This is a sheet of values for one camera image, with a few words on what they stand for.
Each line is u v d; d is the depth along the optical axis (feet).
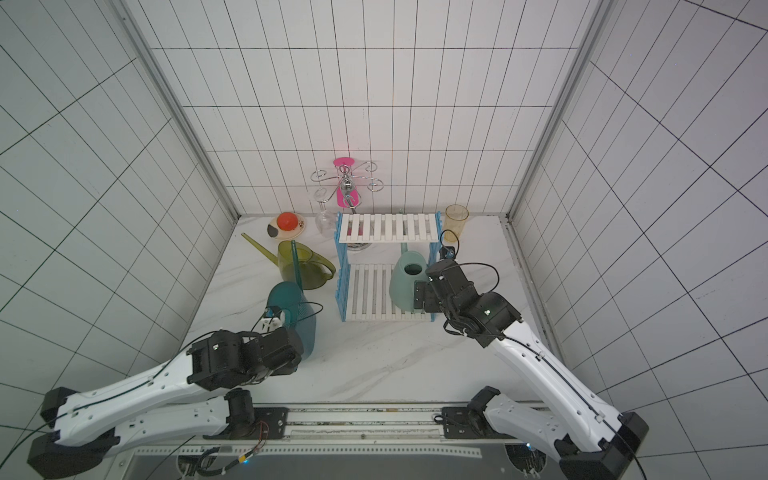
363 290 3.18
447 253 2.04
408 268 2.72
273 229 3.76
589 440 1.21
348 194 3.16
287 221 3.72
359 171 3.09
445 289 1.73
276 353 1.66
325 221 3.12
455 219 3.40
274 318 2.08
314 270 3.11
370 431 2.38
